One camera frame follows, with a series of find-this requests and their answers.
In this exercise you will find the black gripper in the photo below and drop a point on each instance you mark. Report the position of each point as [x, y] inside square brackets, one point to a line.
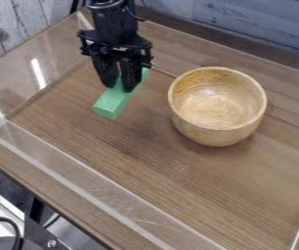
[115, 40]

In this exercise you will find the green rectangular block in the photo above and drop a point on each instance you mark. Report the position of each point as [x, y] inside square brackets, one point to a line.
[114, 100]

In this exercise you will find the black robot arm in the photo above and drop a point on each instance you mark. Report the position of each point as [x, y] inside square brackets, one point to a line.
[119, 50]

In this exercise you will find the light wooden bowl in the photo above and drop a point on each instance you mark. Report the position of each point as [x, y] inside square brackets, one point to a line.
[218, 105]

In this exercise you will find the clear acrylic corner bracket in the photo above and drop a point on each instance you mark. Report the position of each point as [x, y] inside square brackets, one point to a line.
[84, 22]

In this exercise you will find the clear acrylic tray wall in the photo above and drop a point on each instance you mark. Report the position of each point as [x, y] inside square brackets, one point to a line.
[132, 182]

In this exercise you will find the black metal bracket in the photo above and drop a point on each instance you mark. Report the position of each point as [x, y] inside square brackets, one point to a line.
[38, 237]

